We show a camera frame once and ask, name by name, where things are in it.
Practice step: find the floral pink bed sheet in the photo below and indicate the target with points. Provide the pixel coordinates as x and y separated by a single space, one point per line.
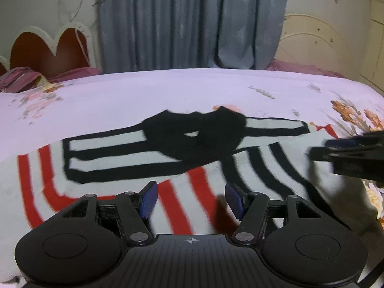
120 96

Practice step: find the striped pink pillow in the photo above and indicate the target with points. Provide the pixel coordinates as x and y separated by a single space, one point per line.
18 79

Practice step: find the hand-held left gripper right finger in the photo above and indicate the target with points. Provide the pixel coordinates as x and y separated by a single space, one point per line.
233 199

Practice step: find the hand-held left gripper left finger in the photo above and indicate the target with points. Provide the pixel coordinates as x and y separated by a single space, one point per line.
149 199

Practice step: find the cream wardrobe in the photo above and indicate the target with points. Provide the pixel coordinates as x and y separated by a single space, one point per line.
373 42

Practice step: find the red heart-shaped headboard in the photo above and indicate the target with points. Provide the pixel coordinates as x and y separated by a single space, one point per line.
69 48

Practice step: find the pink bedding by cream headboard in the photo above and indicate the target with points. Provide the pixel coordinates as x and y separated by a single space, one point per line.
300 67

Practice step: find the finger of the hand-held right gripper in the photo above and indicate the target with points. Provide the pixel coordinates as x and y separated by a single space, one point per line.
336 154
357 141

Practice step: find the grey-blue curtain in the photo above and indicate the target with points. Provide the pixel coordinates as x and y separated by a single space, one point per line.
186 21

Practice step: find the cream arched headboard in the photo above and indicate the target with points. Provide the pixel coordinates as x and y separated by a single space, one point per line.
312 45

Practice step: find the striped knit sweater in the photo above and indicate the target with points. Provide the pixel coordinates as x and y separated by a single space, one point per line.
195 144

